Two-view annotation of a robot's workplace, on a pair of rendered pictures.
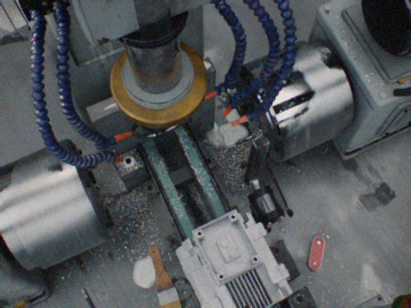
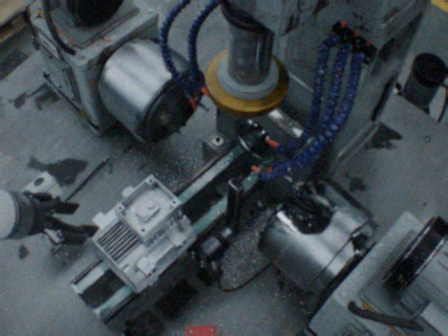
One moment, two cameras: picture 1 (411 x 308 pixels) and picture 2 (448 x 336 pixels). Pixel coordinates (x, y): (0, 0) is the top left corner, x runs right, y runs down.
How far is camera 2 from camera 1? 0.59 m
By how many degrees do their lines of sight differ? 28
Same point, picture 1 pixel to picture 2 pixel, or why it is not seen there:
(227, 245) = (149, 206)
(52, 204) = (140, 74)
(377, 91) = (345, 288)
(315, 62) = (349, 223)
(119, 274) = (128, 178)
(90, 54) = not seen: hidden behind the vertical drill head
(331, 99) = (322, 252)
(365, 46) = (386, 261)
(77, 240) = (124, 107)
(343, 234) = not seen: outside the picture
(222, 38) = (375, 186)
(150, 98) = (223, 71)
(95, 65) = not seen: hidden behind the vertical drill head
